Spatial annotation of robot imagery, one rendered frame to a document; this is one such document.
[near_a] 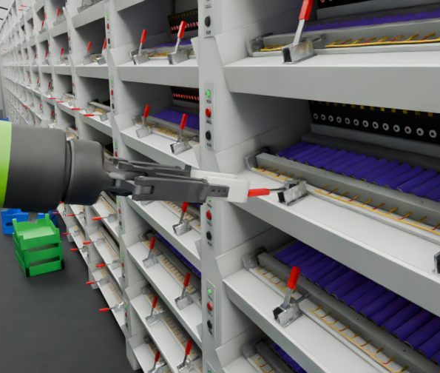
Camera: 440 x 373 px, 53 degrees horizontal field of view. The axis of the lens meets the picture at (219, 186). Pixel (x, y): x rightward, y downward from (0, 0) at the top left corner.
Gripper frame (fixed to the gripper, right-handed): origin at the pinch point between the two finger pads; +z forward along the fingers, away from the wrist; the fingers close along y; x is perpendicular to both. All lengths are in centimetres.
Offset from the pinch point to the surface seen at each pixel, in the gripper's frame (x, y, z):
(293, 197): -0.3, 0.9, 12.0
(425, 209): 3.7, 19.3, 16.1
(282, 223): -4.8, -0.2, 12.0
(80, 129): -12, -158, 11
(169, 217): -21, -54, 17
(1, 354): -100, -120, -14
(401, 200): 3.7, 16.0, 15.9
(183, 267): -36, -55, 25
